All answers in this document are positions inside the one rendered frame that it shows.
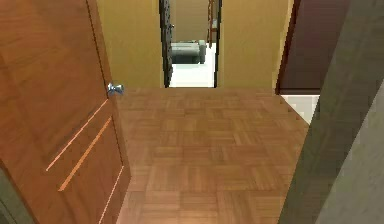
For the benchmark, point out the grey sofa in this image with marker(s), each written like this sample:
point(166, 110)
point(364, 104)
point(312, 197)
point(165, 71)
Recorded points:
point(187, 52)

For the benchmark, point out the silver round door knob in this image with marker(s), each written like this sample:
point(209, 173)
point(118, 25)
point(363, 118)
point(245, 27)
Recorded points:
point(115, 88)

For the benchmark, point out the brown wooden shelf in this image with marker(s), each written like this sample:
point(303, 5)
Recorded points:
point(212, 23)

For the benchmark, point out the brown wooden room door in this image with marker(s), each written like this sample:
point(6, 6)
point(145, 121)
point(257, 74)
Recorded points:
point(56, 100)

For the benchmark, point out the dark red room door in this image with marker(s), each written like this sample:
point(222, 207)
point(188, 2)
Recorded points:
point(311, 43)

